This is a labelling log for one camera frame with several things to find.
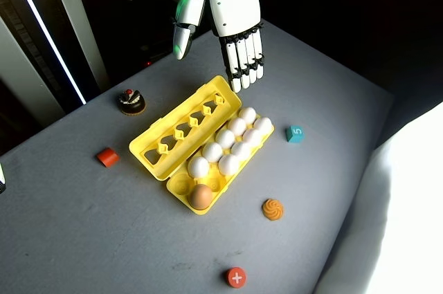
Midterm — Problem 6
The brown toy egg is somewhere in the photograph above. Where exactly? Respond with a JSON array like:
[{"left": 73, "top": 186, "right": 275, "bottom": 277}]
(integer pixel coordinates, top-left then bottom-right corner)
[{"left": 189, "top": 183, "right": 213, "bottom": 210}]

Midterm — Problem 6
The yellow plastic egg box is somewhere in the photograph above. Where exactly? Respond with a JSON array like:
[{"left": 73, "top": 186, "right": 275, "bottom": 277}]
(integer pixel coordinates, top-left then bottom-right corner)
[{"left": 128, "top": 75, "right": 275, "bottom": 216}]

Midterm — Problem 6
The grey panel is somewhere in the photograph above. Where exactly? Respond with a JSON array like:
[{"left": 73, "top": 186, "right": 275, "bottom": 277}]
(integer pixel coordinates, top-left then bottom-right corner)
[{"left": 0, "top": 17, "right": 66, "bottom": 118}]

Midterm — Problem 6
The red half-cylinder block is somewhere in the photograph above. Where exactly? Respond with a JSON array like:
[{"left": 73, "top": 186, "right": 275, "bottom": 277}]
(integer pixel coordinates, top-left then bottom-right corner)
[{"left": 96, "top": 147, "right": 120, "bottom": 169}]

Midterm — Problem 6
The grey table cloth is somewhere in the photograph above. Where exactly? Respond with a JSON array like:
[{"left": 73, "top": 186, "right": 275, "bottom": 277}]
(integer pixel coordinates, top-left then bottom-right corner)
[{"left": 0, "top": 19, "right": 395, "bottom": 294}]

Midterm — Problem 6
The teal number five block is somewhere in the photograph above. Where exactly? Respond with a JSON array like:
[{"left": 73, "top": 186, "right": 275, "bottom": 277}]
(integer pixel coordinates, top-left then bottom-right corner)
[{"left": 285, "top": 125, "right": 305, "bottom": 143}]

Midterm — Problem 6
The chocolate toy cake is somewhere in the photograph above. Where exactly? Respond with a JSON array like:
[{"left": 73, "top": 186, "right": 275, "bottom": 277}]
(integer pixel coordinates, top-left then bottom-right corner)
[{"left": 116, "top": 89, "right": 147, "bottom": 116}]

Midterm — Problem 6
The white light strip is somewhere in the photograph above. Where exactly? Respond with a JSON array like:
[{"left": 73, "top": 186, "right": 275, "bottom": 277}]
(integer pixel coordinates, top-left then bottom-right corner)
[{"left": 7, "top": 0, "right": 87, "bottom": 105}]

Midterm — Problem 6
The white pillar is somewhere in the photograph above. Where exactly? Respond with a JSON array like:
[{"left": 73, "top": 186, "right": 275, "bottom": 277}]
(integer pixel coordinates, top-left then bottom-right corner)
[{"left": 46, "top": 0, "right": 111, "bottom": 91}]

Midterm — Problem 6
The orange swirl toy cookie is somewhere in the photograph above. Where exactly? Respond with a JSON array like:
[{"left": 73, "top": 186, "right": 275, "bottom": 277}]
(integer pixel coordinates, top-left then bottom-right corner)
[{"left": 262, "top": 198, "right": 284, "bottom": 221}]

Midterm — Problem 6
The red disc with white plus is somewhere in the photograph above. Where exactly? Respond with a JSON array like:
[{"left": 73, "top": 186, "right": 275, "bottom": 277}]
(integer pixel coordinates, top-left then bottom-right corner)
[{"left": 224, "top": 266, "right": 248, "bottom": 288}]

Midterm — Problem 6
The white backdrop sheet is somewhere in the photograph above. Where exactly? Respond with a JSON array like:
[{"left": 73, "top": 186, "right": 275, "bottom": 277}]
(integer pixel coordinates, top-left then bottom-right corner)
[{"left": 314, "top": 100, "right": 443, "bottom": 294}]

